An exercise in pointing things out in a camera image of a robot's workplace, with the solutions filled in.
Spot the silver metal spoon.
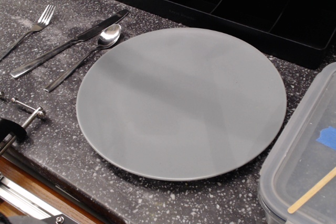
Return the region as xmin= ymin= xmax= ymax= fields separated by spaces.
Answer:
xmin=44 ymin=24 xmax=121 ymax=92

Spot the grey round plate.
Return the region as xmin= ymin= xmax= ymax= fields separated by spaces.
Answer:
xmin=76 ymin=28 xmax=287 ymax=181

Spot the silver table knife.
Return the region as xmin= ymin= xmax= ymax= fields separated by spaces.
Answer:
xmin=10 ymin=9 xmax=129 ymax=79

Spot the metal screw clamp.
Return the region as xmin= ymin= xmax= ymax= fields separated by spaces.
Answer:
xmin=1 ymin=98 xmax=46 ymax=156

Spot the silver metal fork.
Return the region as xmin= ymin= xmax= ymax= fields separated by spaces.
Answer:
xmin=1 ymin=5 xmax=56 ymax=60

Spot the black divided organizer tray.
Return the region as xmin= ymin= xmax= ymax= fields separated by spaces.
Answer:
xmin=116 ymin=0 xmax=335 ymax=69

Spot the clear plastic lidded container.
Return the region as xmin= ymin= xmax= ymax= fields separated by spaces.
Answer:
xmin=258 ymin=63 xmax=335 ymax=223

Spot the blue tape piece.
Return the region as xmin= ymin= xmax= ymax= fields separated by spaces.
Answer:
xmin=317 ymin=126 xmax=336 ymax=150

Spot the wooden stir stick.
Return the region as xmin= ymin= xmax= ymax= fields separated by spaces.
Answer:
xmin=287 ymin=167 xmax=335 ymax=214

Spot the aluminium rail with bracket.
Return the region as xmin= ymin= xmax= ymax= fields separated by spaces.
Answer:
xmin=1 ymin=175 xmax=66 ymax=223

